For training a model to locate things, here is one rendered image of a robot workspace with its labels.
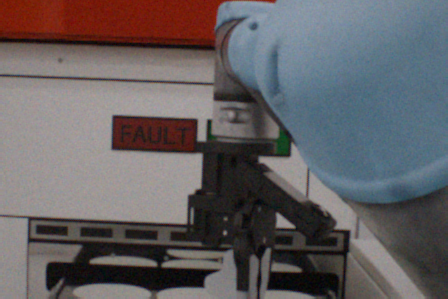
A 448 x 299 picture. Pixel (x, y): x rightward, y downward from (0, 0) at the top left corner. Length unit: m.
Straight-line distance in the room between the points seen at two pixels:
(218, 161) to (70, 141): 0.31
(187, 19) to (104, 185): 0.26
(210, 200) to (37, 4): 0.39
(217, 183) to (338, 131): 0.79
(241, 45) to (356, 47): 0.65
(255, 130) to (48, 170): 0.39
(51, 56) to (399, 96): 1.07
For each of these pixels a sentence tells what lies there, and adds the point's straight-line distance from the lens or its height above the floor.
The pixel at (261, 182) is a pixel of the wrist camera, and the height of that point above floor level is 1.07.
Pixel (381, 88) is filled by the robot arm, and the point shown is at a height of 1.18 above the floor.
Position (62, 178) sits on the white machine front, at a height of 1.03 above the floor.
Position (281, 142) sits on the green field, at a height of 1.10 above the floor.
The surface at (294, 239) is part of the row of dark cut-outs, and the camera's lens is 1.29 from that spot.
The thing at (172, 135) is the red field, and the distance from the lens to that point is 1.26.
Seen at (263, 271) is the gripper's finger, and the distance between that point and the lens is 1.05.
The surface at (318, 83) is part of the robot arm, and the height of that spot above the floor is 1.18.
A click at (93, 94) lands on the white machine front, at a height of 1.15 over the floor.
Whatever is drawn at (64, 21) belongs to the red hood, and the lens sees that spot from 1.23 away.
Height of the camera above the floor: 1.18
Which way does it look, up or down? 3 degrees down
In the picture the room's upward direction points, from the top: 3 degrees clockwise
